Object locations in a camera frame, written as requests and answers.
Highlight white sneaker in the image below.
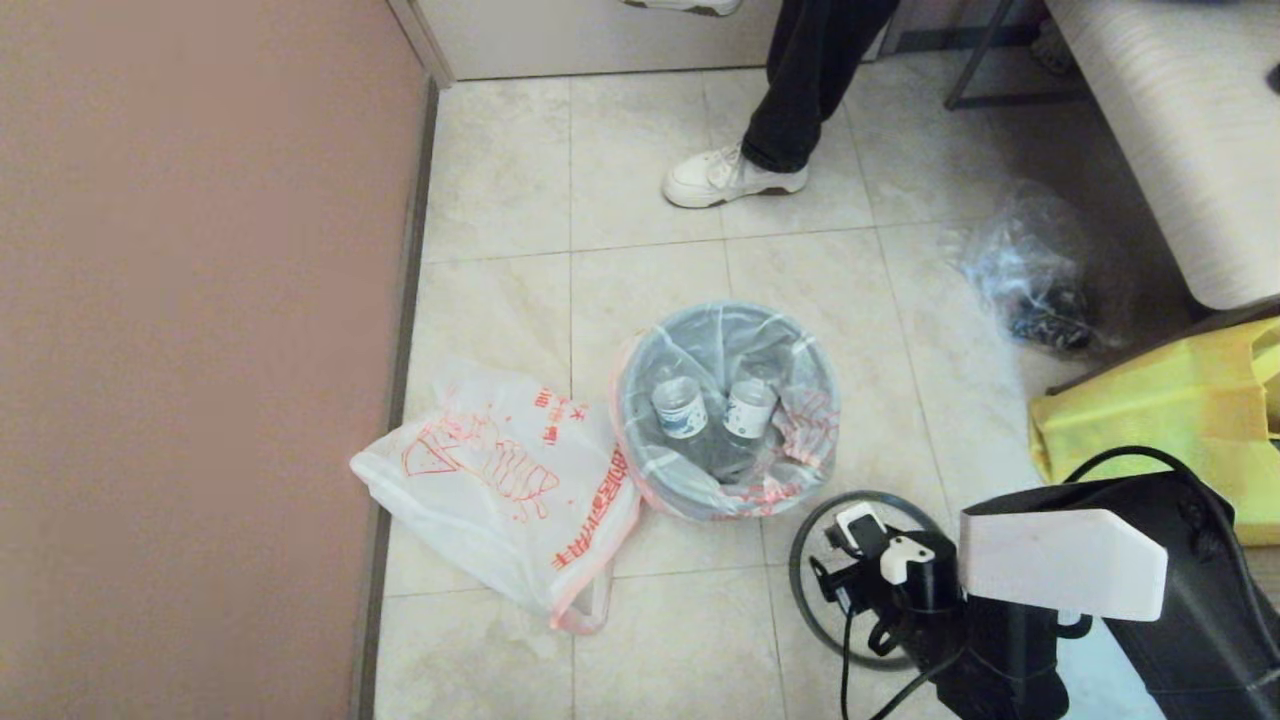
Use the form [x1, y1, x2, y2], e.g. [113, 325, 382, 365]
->
[625, 0, 743, 17]
[663, 143, 809, 209]

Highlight person's leg dark trousers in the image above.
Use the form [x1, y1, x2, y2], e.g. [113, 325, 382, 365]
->
[742, 0, 901, 173]

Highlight yellow plastic bag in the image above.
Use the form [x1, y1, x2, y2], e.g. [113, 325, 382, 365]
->
[1028, 318, 1280, 546]

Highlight clear plastic water bottle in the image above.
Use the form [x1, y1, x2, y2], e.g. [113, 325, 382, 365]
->
[722, 378, 779, 451]
[650, 375, 713, 471]

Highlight small right wrist camera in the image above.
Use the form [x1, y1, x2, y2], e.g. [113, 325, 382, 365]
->
[825, 503, 883, 556]

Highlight beige striped sofa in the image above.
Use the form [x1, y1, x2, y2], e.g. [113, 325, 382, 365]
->
[1045, 0, 1280, 311]

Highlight flat white red-print plastic bag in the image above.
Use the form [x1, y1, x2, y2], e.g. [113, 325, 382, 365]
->
[349, 360, 641, 636]

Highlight black round trash bin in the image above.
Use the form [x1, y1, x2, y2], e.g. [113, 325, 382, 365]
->
[615, 303, 839, 521]

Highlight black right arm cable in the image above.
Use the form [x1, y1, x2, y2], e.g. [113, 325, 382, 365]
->
[840, 445, 1280, 720]

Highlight grey metal furniture leg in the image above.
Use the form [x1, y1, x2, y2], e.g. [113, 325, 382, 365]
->
[945, 0, 1091, 109]

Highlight clear plastic bag with rubbish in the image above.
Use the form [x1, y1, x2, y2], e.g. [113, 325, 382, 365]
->
[945, 180, 1131, 356]

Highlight white liner bag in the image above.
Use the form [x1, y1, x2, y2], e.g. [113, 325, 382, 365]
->
[610, 302, 841, 523]

